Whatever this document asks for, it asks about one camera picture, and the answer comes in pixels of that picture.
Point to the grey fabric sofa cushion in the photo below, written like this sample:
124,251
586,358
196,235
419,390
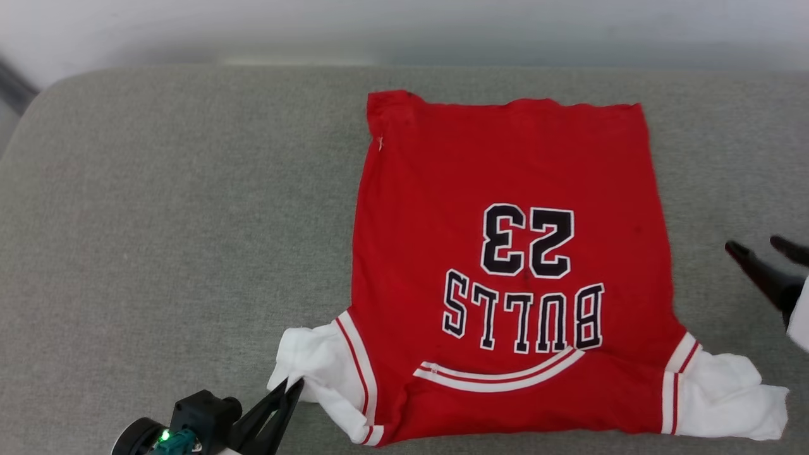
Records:
189,221

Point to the red Bulls 23 jersey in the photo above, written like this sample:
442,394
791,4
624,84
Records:
505,164

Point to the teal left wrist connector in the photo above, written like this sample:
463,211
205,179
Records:
174,442

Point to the grey metal wall strip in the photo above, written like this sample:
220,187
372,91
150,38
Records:
14,88

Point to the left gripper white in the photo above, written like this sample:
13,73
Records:
235,451

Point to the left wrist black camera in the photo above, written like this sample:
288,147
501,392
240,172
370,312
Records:
202,411

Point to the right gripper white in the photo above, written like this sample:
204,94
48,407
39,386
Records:
801,325

